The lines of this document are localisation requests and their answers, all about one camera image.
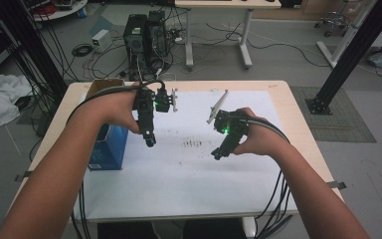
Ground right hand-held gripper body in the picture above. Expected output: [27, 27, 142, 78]
[206, 89, 250, 153]

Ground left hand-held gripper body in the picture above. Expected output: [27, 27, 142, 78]
[133, 80, 179, 134]

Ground blue cardboard box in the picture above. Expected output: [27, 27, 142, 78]
[85, 78, 130, 172]

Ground person's left hand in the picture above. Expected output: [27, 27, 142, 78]
[89, 82, 142, 135]

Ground person's right hand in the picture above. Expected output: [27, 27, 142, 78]
[233, 107, 286, 157]

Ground white table mat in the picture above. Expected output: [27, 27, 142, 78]
[74, 90, 298, 223]

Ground black computer tower green sticker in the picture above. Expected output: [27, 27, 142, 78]
[122, 13, 149, 83]

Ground person's dark legs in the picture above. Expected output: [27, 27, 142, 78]
[95, 217, 249, 239]

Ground white table leg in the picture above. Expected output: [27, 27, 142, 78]
[242, 216, 258, 239]

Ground small white box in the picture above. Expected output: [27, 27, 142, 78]
[91, 29, 113, 54]

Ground white-legged desk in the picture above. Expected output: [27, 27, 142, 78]
[174, 0, 284, 72]

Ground grey floor mat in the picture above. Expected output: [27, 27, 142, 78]
[289, 86, 378, 144]

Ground grey tape strip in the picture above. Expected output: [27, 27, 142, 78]
[325, 180, 348, 190]
[14, 170, 35, 182]

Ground round white table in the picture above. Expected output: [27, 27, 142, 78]
[29, 0, 90, 23]

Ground white stand leg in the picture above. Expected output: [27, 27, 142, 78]
[315, 0, 380, 70]

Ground white cloth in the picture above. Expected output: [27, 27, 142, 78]
[0, 72, 34, 131]

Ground office chair base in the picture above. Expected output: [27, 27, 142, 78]
[313, 10, 351, 38]

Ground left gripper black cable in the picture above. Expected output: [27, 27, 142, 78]
[65, 79, 167, 239]

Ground coiled black cable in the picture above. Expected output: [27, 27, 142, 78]
[71, 42, 95, 58]

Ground long black floor cable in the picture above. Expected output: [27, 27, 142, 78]
[205, 22, 323, 69]

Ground black stand with cables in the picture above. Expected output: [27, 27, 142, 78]
[0, 0, 71, 101]

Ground black metal post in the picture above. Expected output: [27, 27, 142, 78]
[304, 0, 382, 117]

